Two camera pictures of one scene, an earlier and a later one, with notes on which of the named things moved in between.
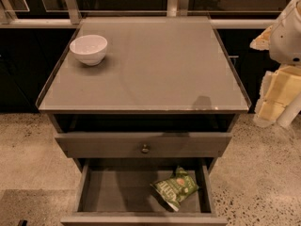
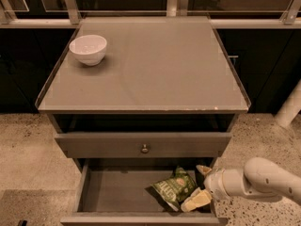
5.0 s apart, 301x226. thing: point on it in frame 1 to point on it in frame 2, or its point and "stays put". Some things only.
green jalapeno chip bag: [171, 191] stays put
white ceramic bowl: [90, 49] stays put
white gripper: [286, 38] to [213, 183]
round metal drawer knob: [145, 150] stays put
